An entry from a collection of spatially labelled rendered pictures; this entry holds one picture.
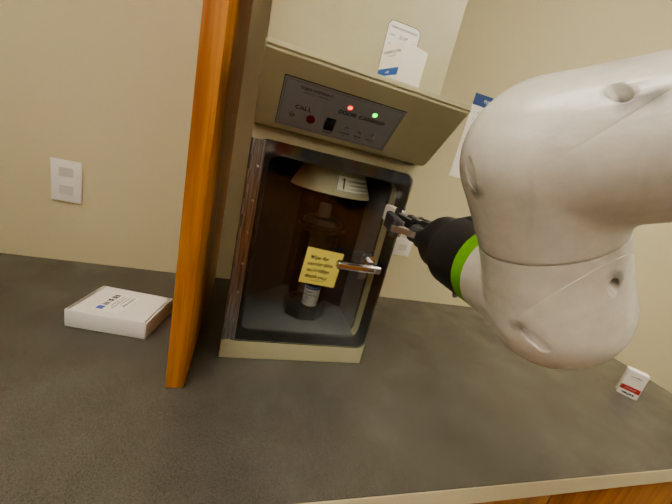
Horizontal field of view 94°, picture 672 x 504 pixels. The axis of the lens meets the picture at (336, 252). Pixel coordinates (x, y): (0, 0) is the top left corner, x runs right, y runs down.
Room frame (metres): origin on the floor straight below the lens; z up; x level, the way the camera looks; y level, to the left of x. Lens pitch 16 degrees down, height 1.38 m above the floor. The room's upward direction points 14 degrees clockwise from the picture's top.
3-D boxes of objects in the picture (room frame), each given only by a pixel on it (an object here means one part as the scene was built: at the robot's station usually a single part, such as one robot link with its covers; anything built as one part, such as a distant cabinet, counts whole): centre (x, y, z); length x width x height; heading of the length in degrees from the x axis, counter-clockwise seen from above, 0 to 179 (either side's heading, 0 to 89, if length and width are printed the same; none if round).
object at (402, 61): (0.57, -0.03, 1.54); 0.05 x 0.05 x 0.06; 37
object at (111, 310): (0.60, 0.43, 0.96); 0.16 x 0.12 x 0.04; 96
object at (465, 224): (0.38, -0.16, 1.31); 0.09 x 0.06 x 0.12; 108
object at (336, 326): (0.60, 0.03, 1.19); 0.30 x 0.01 x 0.40; 108
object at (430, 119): (0.55, 0.02, 1.46); 0.32 x 0.11 x 0.10; 108
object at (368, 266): (0.59, -0.05, 1.20); 0.10 x 0.05 x 0.03; 108
